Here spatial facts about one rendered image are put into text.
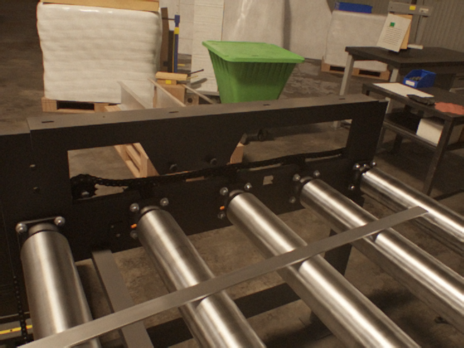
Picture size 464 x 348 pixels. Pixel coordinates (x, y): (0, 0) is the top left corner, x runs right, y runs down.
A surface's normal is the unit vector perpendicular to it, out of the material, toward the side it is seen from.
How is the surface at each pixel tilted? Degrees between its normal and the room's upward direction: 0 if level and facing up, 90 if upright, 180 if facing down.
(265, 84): 101
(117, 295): 0
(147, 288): 0
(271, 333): 0
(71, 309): 14
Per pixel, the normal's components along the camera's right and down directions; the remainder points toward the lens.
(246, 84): 0.33, 0.60
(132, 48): 0.11, 0.58
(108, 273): 0.10, -0.90
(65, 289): 0.30, -0.90
